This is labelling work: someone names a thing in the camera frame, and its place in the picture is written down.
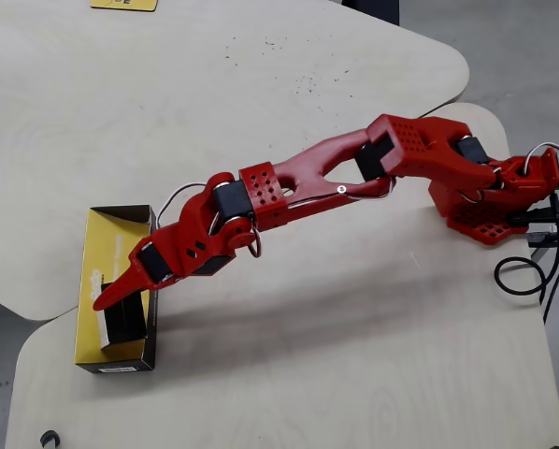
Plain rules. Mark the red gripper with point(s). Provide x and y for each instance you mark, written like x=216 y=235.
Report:
x=150 y=264

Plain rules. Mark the small black white box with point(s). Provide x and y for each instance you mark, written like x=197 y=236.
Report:
x=120 y=327

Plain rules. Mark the red robot arm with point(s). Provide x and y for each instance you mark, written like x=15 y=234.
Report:
x=317 y=163

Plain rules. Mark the large open black box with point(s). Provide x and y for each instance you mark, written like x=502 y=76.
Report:
x=89 y=262

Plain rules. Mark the yellow card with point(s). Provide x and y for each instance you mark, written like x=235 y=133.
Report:
x=120 y=4

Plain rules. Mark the black table clamp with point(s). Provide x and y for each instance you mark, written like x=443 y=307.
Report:
x=543 y=238

